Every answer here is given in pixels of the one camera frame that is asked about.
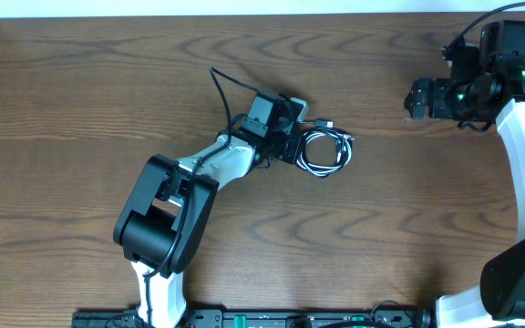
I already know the white round usb cable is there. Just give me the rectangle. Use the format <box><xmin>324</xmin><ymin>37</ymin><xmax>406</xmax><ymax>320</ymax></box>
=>
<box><xmin>296</xmin><ymin>131</ymin><xmax>354</xmax><ymax>178</ymax></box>

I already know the black usb cable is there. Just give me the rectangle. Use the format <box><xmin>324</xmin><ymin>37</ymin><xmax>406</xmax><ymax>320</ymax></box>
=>
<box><xmin>294</xmin><ymin>118</ymin><xmax>355</xmax><ymax>179</ymax></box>

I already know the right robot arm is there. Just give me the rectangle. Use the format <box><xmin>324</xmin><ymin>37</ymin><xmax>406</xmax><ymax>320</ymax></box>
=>
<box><xmin>404</xmin><ymin>20</ymin><xmax>525</xmax><ymax>327</ymax></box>

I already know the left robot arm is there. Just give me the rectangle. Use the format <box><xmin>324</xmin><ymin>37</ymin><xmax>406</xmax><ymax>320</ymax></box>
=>
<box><xmin>113</xmin><ymin>92</ymin><xmax>308</xmax><ymax>327</ymax></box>

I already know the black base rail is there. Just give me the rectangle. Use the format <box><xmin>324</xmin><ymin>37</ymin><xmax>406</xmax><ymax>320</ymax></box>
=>
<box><xmin>70</xmin><ymin>307</ymin><xmax>437</xmax><ymax>328</ymax></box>

